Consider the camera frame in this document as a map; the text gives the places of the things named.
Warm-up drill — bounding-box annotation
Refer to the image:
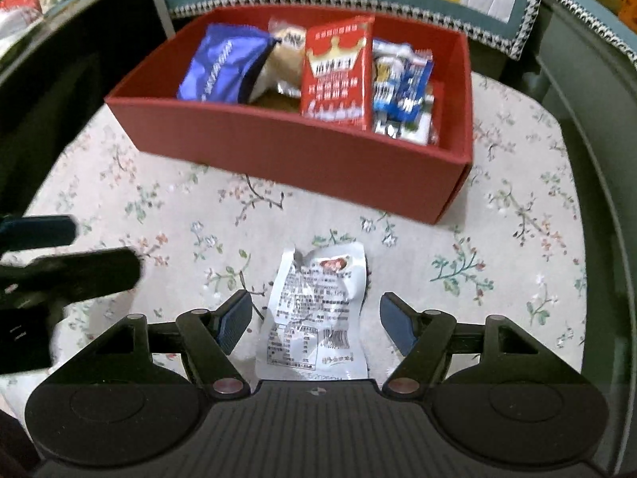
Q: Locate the green sofa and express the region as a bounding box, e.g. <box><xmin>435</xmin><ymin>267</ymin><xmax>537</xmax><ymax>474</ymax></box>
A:
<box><xmin>517</xmin><ymin>0</ymin><xmax>637</xmax><ymax>474</ymax></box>

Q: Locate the floral tablecloth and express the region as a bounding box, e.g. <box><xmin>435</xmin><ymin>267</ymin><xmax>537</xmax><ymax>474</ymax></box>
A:
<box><xmin>30</xmin><ymin>74</ymin><xmax>587</xmax><ymax>381</ymax></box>

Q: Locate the red crown snack packet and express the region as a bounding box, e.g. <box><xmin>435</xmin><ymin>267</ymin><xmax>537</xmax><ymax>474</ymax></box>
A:
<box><xmin>300</xmin><ymin>15</ymin><xmax>375</xmax><ymax>131</ymax></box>

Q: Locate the teal houndstooth armrest cover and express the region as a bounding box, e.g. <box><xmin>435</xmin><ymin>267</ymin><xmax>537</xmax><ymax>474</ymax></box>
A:
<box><xmin>512</xmin><ymin>0</ymin><xmax>637</xmax><ymax>68</ymax></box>

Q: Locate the clear bun pastry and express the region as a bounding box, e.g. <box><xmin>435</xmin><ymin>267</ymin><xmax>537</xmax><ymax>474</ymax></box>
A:
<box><xmin>248</xmin><ymin>18</ymin><xmax>307</xmax><ymax>104</ymax></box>

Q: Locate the white silver snack packet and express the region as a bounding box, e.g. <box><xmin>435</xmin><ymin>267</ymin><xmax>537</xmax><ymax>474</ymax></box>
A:
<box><xmin>255</xmin><ymin>242</ymin><xmax>368</xmax><ymax>381</ymax></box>

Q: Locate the red cardboard box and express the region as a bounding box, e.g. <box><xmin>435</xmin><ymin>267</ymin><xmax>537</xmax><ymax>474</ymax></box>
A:
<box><xmin>105</xmin><ymin>4</ymin><xmax>473</xmax><ymax>225</ymax></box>

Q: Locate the dark side table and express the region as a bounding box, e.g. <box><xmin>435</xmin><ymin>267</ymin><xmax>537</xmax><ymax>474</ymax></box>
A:
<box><xmin>1</xmin><ymin>0</ymin><xmax>168</xmax><ymax>215</ymax></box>

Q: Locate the dark blue wafer biscuit packet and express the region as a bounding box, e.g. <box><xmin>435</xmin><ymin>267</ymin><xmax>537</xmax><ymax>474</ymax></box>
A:
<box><xmin>176</xmin><ymin>24</ymin><xmax>279</xmax><ymax>105</ymax></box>

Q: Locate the blue white candy packet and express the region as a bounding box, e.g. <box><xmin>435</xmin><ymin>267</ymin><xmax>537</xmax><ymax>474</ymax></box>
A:
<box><xmin>373</xmin><ymin>39</ymin><xmax>435</xmax><ymax>146</ymax></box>

